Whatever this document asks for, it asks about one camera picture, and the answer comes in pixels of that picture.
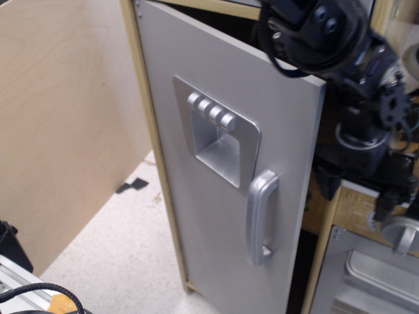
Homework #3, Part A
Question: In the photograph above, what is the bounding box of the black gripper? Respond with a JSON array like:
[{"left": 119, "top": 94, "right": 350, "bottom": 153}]
[{"left": 314, "top": 42, "right": 418, "bottom": 222}]

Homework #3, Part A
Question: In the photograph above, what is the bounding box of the grey toy fridge door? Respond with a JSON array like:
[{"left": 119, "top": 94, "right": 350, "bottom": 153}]
[{"left": 136, "top": 1, "right": 326, "bottom": 313}]

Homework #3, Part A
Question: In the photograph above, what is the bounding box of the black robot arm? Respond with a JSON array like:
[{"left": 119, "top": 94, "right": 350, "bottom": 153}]
[{"left": 258, "top": 1, "right": 418, "bottom": 222}]

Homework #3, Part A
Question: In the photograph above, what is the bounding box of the silver oven knob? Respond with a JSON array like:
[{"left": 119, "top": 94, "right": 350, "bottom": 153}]
[{"left": 380, "top": 216, "right": 418, "bottom": 256}]

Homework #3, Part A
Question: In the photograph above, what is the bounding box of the silver ice dispenser panel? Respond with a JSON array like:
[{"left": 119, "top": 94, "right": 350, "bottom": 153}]
[{"left": 172, "top": 76, "right": 261, "bottom": 194}]

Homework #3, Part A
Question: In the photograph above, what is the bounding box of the grey oven door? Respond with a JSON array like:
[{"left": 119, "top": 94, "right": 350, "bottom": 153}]
[{"left": 310, "top": 226, "right": 418, "bottom": 313}]

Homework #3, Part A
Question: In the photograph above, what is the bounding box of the black tape on floor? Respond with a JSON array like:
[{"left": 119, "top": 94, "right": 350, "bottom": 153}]
[{"left": 115, "top": 177, "right": 149, "bottom": 194}]

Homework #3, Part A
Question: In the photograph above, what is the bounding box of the plywood board panel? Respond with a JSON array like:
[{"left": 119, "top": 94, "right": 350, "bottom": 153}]
[{"left": 1, "top": 1, "right": 151, "bottom": 275}]

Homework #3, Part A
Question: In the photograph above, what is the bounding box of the orange tape piece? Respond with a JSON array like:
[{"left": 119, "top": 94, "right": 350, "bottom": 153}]
[{"left": 48, "top": 294, "right": 78, "bottom": 314}]

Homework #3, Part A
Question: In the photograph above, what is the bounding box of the black box at left edge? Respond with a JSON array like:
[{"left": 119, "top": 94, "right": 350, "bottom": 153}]
[{"left": 1, "top": 220, "right": 33, "bottom": 273}]

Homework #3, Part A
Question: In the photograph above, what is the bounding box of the wooden toy kitchen frame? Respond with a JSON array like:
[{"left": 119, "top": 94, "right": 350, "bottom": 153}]
[{"left": 119, "top": 0, "right": 419, "bottom": 314}]

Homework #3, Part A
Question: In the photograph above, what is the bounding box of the silver fridge door handle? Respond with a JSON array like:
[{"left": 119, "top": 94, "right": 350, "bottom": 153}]
[{"left": 246, "top": 169, "right": 279, "bottom": 267}]

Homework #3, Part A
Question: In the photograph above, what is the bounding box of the aluminium extrusion rail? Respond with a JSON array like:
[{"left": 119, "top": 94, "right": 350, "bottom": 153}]
[{"left": 0, "top": 253, "right": 56, "bottom": 314}]

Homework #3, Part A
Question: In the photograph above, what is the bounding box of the black braided cable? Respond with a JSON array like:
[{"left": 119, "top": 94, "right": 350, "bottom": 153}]
[{"left": 0, "top": 283, "right": 85, "bottom": 314}]

